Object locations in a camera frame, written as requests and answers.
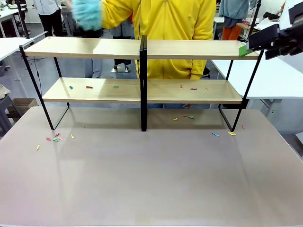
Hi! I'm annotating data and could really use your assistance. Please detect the person in white shirt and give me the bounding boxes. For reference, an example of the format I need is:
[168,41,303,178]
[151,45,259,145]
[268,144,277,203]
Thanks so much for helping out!
[33,0,64,37]

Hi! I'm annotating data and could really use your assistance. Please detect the teal fluffy duster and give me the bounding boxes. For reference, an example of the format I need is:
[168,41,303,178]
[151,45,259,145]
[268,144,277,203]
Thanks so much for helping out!
[71,0,104,32]

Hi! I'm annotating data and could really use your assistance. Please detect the person's right forearm, yellow sleeve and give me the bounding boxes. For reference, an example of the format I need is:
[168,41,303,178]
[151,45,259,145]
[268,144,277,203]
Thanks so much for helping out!
[100,0,134,31]

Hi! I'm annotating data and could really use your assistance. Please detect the person's left forearm, yellow sleeve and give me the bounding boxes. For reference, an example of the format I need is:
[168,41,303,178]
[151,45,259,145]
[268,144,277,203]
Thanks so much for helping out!
[190,55,207,81]

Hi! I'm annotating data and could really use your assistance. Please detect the wooden shelf unit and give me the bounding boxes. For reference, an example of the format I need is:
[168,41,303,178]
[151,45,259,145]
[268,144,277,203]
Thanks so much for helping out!
[19,36,145,132]
[143,35,265,132]

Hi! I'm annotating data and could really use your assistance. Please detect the black stand pole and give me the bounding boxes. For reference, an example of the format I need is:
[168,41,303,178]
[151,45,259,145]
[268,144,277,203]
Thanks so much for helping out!
[246,0,262,42]
[15,0,31,39]

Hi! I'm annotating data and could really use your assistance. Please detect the person in yellow hoodie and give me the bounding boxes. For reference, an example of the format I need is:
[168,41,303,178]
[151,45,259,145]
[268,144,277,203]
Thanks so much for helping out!
[100,0,217,109]

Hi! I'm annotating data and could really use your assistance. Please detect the white side table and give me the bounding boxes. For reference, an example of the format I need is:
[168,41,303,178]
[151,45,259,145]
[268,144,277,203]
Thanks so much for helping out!
[0,31,48,82]
[210,55,303,116]

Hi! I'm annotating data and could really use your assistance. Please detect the black hanging cable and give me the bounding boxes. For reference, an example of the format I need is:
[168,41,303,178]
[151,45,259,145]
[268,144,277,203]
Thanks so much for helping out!
[33,58,43,96]

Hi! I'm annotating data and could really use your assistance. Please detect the cardboard box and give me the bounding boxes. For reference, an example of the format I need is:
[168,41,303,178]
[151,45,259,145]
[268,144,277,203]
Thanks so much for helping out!
[8,98,39,122]

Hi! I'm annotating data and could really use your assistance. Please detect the grey stool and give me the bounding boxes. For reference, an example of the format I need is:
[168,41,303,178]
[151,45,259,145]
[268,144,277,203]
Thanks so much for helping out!
[0,94,15,137]

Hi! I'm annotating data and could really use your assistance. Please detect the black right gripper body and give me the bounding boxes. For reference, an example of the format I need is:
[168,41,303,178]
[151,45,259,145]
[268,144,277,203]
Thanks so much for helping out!
[271,21,303,56]

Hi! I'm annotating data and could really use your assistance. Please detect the person in orange trousers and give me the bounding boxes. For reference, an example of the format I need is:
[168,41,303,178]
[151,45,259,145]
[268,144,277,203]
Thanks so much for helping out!
[218,0,258,41]

